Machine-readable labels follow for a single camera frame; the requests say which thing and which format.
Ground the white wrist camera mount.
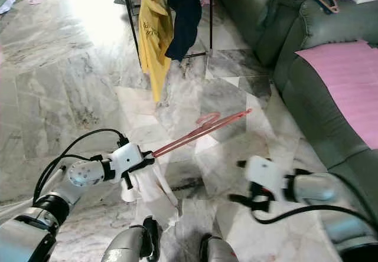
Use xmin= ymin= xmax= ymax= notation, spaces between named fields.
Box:
xmin=245 ymin=155 xmax=293 ymax=201
xmin=111 ymin=142 xmax=146 ymax=177

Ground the dark navy garment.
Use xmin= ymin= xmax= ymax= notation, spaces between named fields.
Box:
xmin=165 ymin=0 xmax=204 ymax=62

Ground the white paper sheet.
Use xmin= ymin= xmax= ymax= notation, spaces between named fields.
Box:
xmin=0 ymin=0 xmax=17 ymax=15

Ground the white garment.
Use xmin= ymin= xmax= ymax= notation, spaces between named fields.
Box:
xmin=121 ymin=165 xmax=179 ymax=221

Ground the grey green leather sofa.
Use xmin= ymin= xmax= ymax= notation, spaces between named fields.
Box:
xmin=214 ymin=0 xmax=378 ymax=215

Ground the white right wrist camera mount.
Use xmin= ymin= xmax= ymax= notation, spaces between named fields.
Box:
xmin=245 ymin=155 xmax=293 ymax=201

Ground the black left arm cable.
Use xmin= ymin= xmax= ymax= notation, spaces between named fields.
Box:
xmin=32 ymin=128 xmax=129 ymax=204

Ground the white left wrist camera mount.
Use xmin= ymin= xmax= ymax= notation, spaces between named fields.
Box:
xmin=111 ymin=142 xmax=146 ymax=177

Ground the pink mat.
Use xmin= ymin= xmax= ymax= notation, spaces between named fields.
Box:
xmin=295 ymin=41 xmax=378 ymax=150

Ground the black clothes rack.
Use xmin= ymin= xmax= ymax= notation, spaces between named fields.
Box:
xmin=120 ymin=0 xmax=214 ymax=74

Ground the red plastic clothes hanger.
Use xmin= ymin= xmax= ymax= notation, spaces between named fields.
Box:
xmin=152 ymin=109 xmax=253 ymax=158

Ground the yellow shirt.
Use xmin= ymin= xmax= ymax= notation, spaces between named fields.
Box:
xmin=138 ymin=0 xmax=175 ymax=103

